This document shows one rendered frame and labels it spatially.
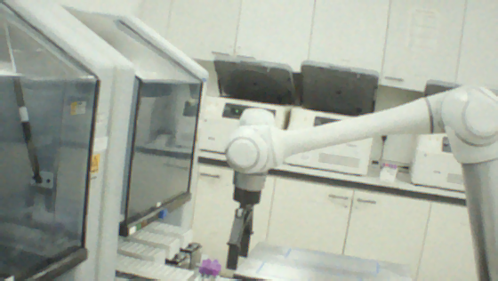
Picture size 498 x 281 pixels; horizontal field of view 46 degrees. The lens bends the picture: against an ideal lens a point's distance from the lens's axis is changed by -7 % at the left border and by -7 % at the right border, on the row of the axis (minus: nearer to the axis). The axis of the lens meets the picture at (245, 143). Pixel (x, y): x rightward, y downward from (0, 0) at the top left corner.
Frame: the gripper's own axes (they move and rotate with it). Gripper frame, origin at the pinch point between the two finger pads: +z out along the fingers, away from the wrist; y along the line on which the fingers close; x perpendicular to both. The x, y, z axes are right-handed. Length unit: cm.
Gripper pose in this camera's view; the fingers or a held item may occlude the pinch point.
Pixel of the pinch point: (237, 259)
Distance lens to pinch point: 172.3
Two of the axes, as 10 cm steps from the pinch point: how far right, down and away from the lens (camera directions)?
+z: -1.4, 9.8, 1.1
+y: 2.1, -0.8, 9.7
